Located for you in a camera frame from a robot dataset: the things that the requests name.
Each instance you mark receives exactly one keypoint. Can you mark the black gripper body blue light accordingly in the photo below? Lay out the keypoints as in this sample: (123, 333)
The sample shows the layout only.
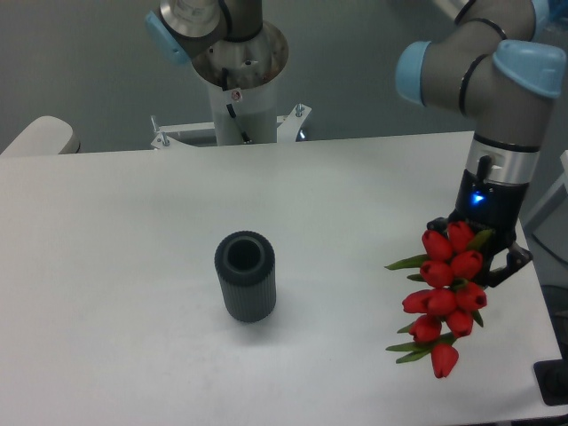
(488, 205)

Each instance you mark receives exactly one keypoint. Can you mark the red tulip bouquet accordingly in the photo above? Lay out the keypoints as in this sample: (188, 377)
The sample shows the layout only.
(449, 306)

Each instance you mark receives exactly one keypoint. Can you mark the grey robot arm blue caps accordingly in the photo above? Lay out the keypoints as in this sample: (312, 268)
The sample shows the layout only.
(491, 69)

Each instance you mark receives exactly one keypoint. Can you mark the white furniture at right edge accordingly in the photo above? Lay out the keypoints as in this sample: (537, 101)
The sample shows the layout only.
(545, 206)

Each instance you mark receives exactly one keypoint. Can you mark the black device at table edge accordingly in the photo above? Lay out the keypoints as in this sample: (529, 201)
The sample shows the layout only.
(551, 376)

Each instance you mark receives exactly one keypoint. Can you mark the dark grey ribbed vase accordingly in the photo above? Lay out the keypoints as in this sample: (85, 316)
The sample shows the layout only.
(245, 266)

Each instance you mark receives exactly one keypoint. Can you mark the beige chair armrest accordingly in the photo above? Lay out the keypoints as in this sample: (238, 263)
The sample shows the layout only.
(46, 135)

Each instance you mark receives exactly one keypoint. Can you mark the white pedestal base frame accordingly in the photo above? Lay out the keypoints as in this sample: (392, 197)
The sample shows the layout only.
(290, 128)

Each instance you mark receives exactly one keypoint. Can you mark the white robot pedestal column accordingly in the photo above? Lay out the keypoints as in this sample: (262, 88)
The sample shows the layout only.
(242, 83)

